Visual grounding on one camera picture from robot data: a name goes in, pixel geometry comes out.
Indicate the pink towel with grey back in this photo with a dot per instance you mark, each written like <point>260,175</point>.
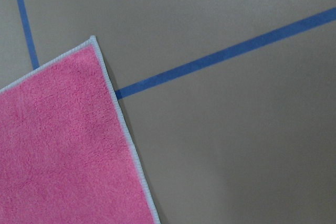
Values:
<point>67,155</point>

